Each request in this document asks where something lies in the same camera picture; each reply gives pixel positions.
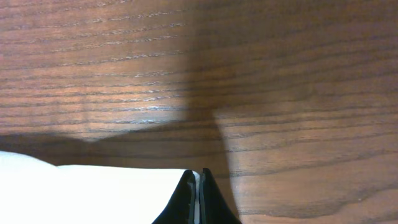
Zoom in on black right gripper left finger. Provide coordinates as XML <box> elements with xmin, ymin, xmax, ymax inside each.
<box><xmin>152</xmin><ymin>170</ymin><xmax>196</xmax><ymax>224</ymax></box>

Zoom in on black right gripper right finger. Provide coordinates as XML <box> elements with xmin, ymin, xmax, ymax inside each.
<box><xmin>199</xmin><ymin>168</ymin><xmax>242</xmax><ymax>224</ymax></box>

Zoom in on white printed t-shirt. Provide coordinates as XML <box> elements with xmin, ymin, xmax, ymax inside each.
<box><xmin>1</xmin><ymin>151</ymin><xmax>200</xmax><ymax>224</ymax></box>

